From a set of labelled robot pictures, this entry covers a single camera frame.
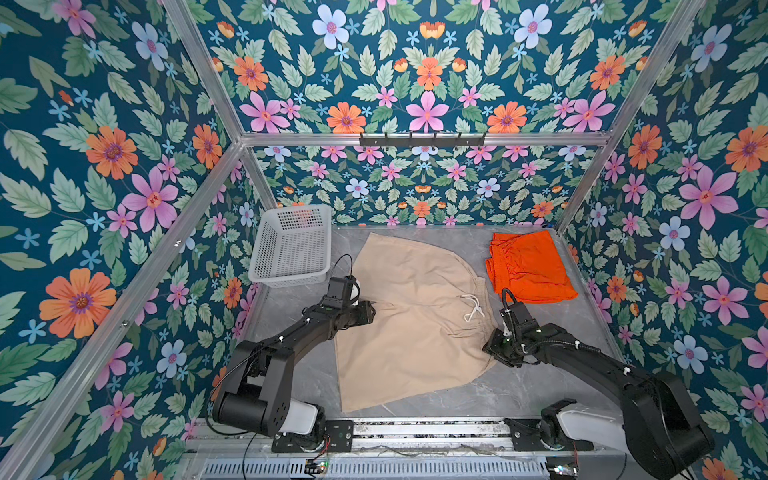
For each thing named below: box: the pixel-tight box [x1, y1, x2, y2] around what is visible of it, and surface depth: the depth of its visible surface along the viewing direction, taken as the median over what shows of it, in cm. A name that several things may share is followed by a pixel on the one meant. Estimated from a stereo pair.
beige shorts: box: [334, 233, 496, 413], surface depth 93 cm
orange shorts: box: [485, 230, 579, 304], surface depth 107 cm
